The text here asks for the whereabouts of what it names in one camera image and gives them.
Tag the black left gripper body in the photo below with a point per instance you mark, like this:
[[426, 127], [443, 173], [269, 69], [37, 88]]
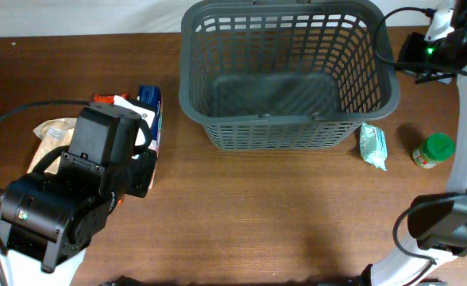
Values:
[[140, 183]]

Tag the orange spaghetti packet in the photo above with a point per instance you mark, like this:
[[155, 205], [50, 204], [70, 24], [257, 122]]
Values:
[[109, 99]]

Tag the blue tissue box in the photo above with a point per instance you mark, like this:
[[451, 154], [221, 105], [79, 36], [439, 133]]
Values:
[[151, 96]]

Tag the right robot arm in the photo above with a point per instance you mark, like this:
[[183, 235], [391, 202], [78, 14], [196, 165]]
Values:
[[433, 230]]

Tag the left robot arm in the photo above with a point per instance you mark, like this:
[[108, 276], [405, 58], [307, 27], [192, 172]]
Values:
[[49, 215]]

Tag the beige paper pouch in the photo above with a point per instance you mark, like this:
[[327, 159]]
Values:
[[52, 133]]

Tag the green lid jar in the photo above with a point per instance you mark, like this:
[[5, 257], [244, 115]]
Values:
[[436, 149]]

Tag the pale green wipes packet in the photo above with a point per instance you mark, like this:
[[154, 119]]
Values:
[[373, 147]]

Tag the grey plastic basket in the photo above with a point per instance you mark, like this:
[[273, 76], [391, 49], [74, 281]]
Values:
[[284, 74]]

